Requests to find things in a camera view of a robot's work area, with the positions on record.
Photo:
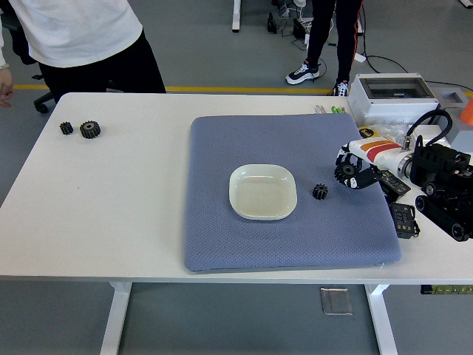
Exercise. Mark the large black steel gear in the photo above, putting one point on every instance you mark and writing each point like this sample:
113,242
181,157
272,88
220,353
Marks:
347,170
89,133

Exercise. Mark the grey block with square recess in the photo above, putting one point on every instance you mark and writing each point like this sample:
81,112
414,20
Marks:
445,101

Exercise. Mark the white square dish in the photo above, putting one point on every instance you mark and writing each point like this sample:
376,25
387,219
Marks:
262,194

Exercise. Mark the black office chair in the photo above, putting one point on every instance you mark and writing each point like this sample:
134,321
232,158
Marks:
41,106

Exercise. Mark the blue-grey textured mat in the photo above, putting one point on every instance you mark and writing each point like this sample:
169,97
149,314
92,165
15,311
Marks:
258,244

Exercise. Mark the yellow black tape measure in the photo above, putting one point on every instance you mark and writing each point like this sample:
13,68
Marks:
366,132

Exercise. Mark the silver aluminium plate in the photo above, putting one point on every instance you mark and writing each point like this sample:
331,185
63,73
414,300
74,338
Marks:
430,131

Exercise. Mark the white background desk leg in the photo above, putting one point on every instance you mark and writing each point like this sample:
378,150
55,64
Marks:
236,16

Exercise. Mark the clear plastic parts bag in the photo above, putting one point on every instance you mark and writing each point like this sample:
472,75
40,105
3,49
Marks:
391,131

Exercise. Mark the clear plastic connector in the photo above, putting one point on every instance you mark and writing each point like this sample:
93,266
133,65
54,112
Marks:
320,109

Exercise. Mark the person's right forearm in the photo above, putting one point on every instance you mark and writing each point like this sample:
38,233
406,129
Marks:
1,44

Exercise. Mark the black power brick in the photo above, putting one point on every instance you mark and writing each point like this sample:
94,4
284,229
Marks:
300,29

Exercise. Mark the small black steel gear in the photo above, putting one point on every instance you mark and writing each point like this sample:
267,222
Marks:
66,129
320,192

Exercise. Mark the desk control panel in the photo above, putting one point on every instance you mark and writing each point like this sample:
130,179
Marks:
447,289

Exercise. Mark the orange cone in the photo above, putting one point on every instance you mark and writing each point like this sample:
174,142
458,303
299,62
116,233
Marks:
467,112

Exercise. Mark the white floor adapter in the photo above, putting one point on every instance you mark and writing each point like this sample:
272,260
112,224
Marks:
360,57

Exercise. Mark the grey electrical enclosure box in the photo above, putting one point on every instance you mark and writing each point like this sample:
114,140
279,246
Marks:
388,105

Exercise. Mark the person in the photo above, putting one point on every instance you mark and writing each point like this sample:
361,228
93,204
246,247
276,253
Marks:
74,29
321,29

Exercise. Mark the person's right hand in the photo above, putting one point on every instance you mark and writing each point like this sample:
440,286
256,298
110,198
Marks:
5,87

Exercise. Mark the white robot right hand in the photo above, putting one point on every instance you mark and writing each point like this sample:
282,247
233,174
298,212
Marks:
377,151

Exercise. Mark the large grey box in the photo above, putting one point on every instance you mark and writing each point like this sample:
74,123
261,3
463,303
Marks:
463,138

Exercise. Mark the black floor stand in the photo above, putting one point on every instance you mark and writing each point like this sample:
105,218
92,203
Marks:
271,24

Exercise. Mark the metal floor plate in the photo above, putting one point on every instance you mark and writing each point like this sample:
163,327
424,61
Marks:
336,301

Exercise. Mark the green plastic connector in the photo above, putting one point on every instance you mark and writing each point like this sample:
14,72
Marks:
338,109

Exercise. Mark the white table leg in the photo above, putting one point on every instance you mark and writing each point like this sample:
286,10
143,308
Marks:
382,321
116,318

